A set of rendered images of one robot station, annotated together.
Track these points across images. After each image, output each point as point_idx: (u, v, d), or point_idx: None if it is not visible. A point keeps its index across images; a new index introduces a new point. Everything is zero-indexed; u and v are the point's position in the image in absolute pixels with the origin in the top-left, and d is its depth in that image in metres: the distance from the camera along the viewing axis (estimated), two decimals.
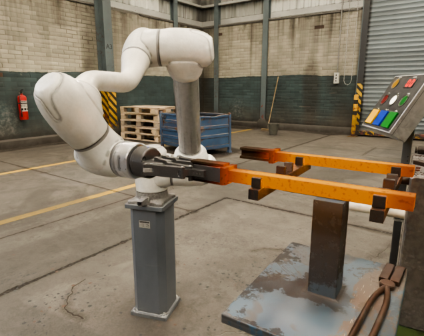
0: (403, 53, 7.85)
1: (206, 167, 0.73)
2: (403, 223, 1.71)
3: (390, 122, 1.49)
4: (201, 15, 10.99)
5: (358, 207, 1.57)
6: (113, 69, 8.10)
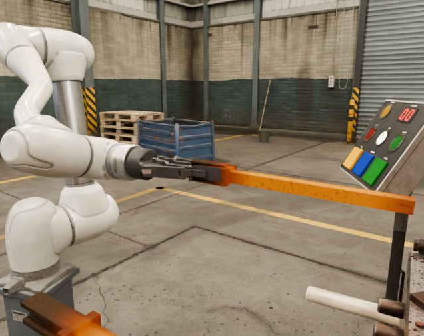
0: (402, 55, 7.32)
1: (207, 167, 0.73)
2: None
3: (376, 177, 0.96)
4: (190, 15, 10.45)
5: (328, 302, 1.04)
6: (92, 73, 7.57)
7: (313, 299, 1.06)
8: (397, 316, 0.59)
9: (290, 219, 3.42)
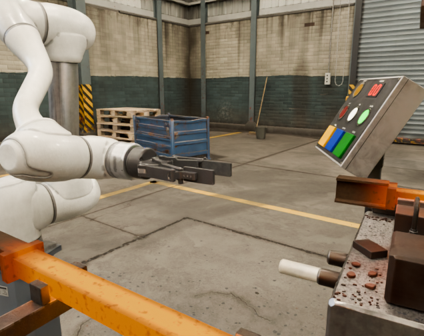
0: (397, 51, 7.35)
1: (197, 169, 0.71)
2: None
3: (344, 149, 0.99)
4: (187, 13, 10.48)
5: (299, 273, 1.07)
6: (89, 69, 7.59)
7: (285, 271, 1.09)
8: None
9: (281, 211, 3.45)
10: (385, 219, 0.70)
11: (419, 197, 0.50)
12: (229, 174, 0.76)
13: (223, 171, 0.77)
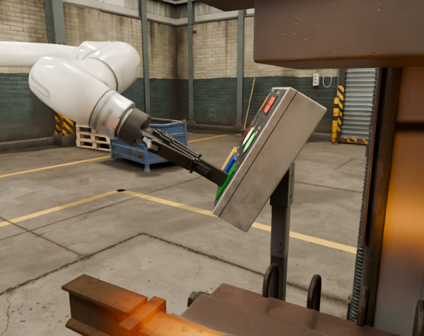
0: None
1: (213, 167, 0.73)
2: None
3: (222, 189, 0.71)
4: (174, 12, 10.20)
5: None
6: None
7: None
8: None
9: None
10: None
11: None
12: (222, 183, 0.75)
13: (217, 177, 0.75)
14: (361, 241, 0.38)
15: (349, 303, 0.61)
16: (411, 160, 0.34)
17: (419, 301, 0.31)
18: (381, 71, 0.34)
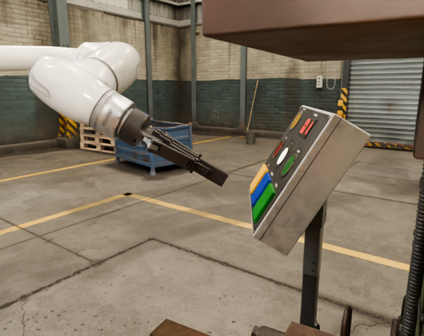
0: None
1: (213, 167, 0.73)
2: None
3: (260, 211, 0.72)
4: (177, 13, 10.21)
5: None
6: None
7: None
8: None
9: None
10: None
11: None
12: (222, 183, 0.75)
13: (217, 177, 0.75)
14: None
15: None
16: None
17: None
18: None
